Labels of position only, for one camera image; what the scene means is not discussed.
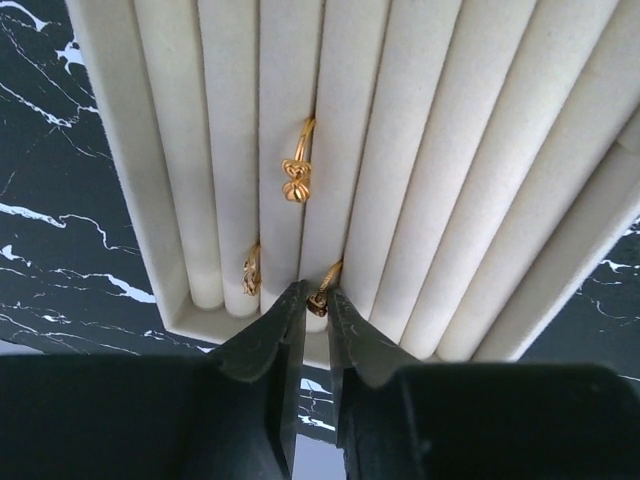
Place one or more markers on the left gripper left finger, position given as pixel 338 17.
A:
pixel 240 413

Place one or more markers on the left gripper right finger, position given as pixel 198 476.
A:
pixel 400 418

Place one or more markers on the beige jewelry tray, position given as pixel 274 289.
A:
pixel 457 167

